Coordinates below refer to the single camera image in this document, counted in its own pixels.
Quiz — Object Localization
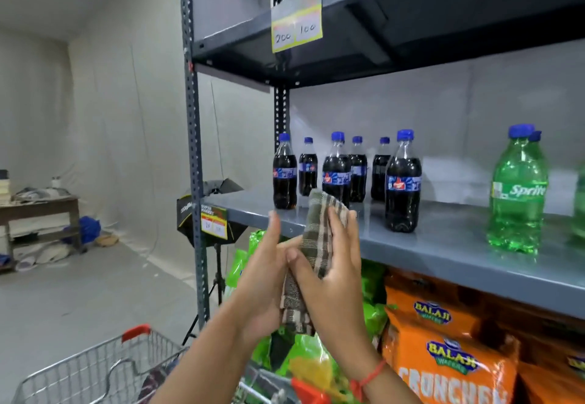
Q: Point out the blue bag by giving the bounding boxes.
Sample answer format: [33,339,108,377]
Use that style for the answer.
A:
[63,216,102,246]

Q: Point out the pile of green snack packets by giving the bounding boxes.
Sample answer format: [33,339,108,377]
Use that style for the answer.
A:
[226,230,390,404]

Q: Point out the heap of grey cloth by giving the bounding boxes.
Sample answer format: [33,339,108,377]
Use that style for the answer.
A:
[11,186,72,204]

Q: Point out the small yellow red price tag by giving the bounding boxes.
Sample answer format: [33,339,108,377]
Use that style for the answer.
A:
[200,205,229,240]

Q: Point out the row of cola bottles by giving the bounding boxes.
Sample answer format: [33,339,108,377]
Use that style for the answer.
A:
[273,129,423,234]

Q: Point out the person's left forearm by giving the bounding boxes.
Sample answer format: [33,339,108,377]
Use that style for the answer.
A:
[150,319,250,404]

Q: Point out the green soda bottle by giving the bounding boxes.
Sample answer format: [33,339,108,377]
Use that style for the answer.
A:
[572,161,585,240]
[528,130,549,176]
[486,124,549,254]

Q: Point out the large yellow price tag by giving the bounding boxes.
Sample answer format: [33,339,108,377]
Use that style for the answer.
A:
[271,0,323,53]

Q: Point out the wire shopping cart red handle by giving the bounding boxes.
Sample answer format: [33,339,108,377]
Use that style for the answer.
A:
[11,324,330,404]

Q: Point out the red wrist thread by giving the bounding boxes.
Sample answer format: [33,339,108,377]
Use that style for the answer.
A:
[349,359,388,402]

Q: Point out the person's right forearm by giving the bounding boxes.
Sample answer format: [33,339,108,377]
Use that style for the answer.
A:
[343,356,423,404]

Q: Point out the grey metal shelf rack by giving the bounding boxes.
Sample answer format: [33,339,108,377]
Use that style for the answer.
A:
[179,0,585,327]

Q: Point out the person's right hand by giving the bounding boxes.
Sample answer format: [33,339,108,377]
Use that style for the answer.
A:
[286,207,384,379]

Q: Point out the white bags under table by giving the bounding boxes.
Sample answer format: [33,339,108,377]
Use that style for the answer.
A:
[14,240,72,273]

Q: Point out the checked brown cleaning cloth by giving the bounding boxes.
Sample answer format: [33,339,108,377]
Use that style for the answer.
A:
[280,189,351,336]

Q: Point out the person's left hand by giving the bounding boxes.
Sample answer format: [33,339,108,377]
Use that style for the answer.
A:
[231,211,303,343]

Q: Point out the wooden table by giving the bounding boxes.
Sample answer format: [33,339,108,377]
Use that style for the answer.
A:
[0,196,86,273]

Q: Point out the black softbox light on stand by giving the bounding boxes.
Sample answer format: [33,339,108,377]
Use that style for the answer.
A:
[176,178,250,347]

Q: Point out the pile of orange snack packets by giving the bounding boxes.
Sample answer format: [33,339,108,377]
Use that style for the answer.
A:
[381,268,585,404]

